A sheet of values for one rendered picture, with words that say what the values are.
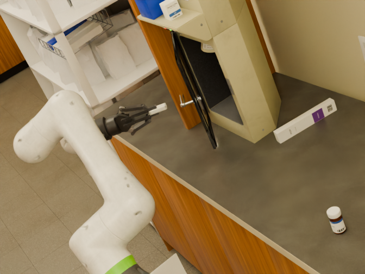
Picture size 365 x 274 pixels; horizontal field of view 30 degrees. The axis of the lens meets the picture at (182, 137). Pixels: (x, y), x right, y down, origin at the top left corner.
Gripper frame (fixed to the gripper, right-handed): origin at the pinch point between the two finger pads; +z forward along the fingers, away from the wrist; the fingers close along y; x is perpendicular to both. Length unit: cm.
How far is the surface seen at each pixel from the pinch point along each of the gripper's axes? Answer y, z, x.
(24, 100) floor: -123, -167, 369
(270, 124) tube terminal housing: -21.9, 38.3, -3.1
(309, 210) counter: -25, 40, -57
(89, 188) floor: -121, -89, 167
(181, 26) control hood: 31.8, 20.5, -11.1
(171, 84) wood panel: -2.7, 6.1, 22.4
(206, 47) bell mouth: 14.4, 25.4, 5.1
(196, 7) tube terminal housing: 33.7, 27.7, -4.5
